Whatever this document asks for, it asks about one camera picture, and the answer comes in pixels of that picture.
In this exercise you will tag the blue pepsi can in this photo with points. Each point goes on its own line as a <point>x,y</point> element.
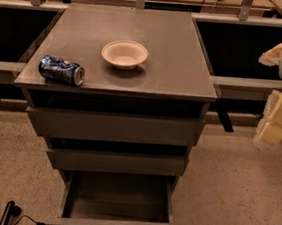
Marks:
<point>61,71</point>

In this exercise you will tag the grey drawer cabinet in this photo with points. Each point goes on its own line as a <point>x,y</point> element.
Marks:
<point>175,65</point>

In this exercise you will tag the grey open bottom drawer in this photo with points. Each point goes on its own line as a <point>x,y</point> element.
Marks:
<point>94,198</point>

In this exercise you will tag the grey middle drawer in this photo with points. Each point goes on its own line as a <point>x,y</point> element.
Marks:
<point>114,162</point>

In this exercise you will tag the grey top drawer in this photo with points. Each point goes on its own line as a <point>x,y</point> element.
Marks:
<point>89,125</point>

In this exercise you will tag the white paper bowl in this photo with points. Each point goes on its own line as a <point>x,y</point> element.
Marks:
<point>124,54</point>

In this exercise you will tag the black device on floor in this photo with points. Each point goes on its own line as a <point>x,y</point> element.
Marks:
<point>10,210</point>

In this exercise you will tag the grey metal railing frame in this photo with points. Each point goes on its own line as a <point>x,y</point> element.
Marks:
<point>251,84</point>

